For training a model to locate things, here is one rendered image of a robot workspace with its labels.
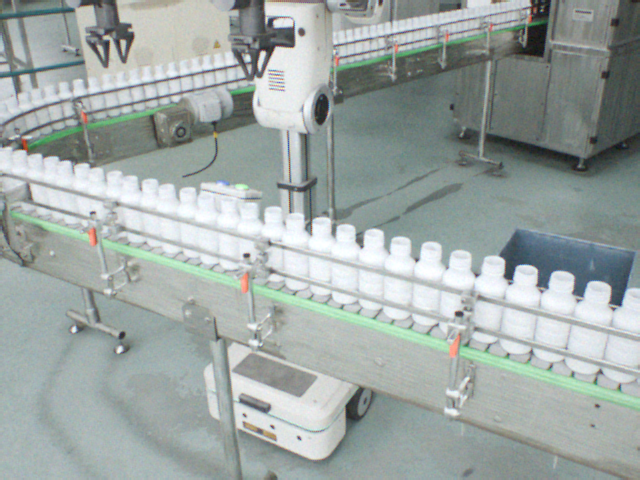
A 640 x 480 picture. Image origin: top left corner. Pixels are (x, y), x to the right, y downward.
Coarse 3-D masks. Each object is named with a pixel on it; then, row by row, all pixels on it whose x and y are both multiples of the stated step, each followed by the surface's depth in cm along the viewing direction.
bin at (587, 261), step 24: (528, 240) 171; (552, 240) 168; (576, 240) 164; (528, 264) 174; (552, 264) 170; (576, 264) 167; (600, 264) 164; (624, 264) 160; (576, 288) 170; (624, 288) 163
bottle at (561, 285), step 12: (552, 276) 107; (564, 276) 108; (552, 288) 107; (564, 288) 106; (540, 300) 110; (552, 300) 107; (564, 300) 107; (564, 312) 107; (540, 324) 110; (552, 324) 108; (564, 324) 108; (540, 336) 111; (552, 336) 109; (564, 336) 109; (564, 348) 111; (552, 360) 112
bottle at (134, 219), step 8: (128, 176) 154; (128, 184) 151; (136, 184) 152; (128, 192) 152; (136, 192) 153; (120, 200) 154; (128, 200) 152; (136, 200) 152; (128, 216) 154; (136, 216) 154; (128, 224) 155; (136, 224) 155; (136, 240) 157; (144, 240) 157
